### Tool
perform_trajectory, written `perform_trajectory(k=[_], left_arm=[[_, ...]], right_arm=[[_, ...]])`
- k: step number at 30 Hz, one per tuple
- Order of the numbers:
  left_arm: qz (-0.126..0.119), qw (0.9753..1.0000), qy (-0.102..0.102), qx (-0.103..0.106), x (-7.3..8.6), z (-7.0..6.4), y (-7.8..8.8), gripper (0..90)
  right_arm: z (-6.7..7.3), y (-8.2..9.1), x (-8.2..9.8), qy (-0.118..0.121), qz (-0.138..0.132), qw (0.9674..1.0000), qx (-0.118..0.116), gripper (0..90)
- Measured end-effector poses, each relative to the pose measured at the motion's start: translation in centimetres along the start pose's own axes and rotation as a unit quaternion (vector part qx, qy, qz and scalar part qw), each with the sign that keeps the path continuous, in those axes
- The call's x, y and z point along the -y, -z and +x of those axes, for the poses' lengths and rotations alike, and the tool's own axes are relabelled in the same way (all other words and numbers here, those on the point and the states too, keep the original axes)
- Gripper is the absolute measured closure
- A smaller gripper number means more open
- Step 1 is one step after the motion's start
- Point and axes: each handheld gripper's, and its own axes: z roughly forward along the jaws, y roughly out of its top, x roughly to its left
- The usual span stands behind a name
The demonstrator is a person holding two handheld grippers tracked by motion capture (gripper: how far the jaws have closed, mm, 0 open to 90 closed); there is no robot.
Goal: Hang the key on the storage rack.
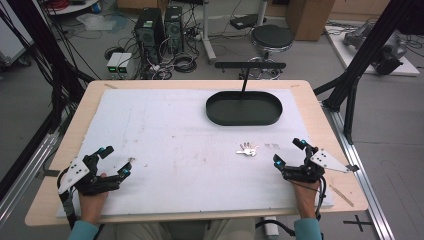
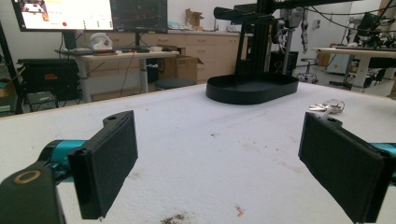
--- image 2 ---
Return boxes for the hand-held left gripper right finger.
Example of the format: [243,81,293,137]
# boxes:
[298,111,396,224]

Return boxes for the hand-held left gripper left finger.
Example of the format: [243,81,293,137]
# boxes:
[38,110,139,220]

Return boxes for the silver bunch of keys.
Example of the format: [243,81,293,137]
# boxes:
[308,98,346,115]

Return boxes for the black oval tray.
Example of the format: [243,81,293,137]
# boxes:
[205,72,300,105]

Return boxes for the wheeled metal stool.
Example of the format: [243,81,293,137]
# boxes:
[295,57,319,85]

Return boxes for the black equipment case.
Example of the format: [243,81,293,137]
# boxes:
[17,58,81,102]

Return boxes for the light wooden desk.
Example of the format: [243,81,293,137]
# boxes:
[55,49,181,104]

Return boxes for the white workbench table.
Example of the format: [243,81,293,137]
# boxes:
[312,46,396,91]

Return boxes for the black keyboard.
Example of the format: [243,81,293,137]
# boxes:
[113,46,151,53]

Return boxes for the large cardboard box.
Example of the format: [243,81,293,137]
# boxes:
[163,54,204,83]

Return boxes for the black slanted stand pole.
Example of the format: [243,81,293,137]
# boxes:
[0,21,25,115]

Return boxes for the dark monitor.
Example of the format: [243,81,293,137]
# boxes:
[109,0,169,35]

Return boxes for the large bright monitor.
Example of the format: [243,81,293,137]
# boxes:
[11,0,115,33]

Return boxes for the light wooden cabinets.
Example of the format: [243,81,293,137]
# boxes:
[78,30,250,86]

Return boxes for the small open cardboard box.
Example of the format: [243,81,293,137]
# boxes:
[184,7,205,29]

